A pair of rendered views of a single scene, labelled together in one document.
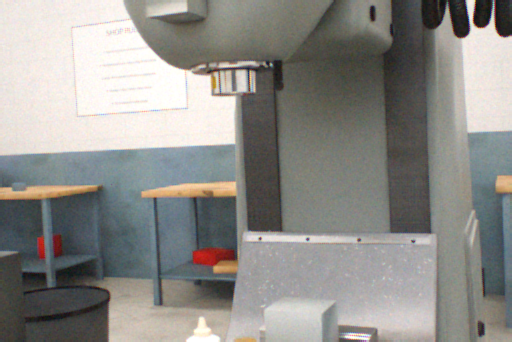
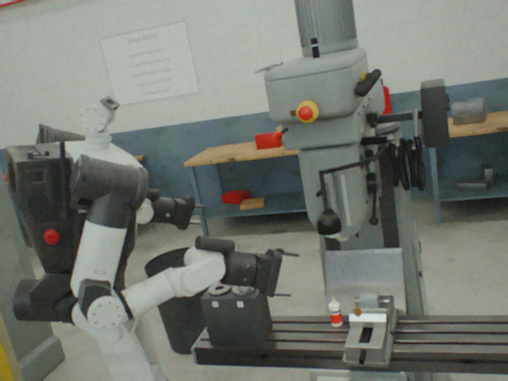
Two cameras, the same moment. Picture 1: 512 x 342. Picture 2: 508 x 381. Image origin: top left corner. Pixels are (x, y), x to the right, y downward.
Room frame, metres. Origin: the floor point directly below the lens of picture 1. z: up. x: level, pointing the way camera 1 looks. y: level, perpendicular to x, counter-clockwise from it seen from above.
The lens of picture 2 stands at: (-1.04, 0.34, 1.96)
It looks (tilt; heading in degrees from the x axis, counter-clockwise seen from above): 15 degrees down; 358
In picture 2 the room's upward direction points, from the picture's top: 11 degrees counter-clockwise
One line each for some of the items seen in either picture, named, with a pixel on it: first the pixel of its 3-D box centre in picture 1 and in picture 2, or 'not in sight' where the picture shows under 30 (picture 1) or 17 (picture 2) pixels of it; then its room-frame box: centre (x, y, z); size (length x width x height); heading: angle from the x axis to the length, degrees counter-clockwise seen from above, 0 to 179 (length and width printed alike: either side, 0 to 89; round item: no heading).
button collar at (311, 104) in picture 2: not in sight; (307, 111); (0.42, 0.11, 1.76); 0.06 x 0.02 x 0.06; 68
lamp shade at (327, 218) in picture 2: not in sight; (328, 221); (0.42, 0.10, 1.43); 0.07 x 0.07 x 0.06
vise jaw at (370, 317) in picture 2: not in sight; (368, 317); (0.56, -0.02, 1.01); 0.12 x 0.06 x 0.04; 65
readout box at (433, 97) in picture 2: not in sight; (436, 112); (0.79, -0.41, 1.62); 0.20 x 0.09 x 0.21; 158
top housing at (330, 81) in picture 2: not in sight; (320, 82); (0.65, 0.01, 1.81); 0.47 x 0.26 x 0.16; 158
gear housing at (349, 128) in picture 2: not in sight; (329, 121); (0.67, 0.00, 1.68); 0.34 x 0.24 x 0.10; 158
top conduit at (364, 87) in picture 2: not in sight; (369, 81); (0.61, -0.13, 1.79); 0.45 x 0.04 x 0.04; 158
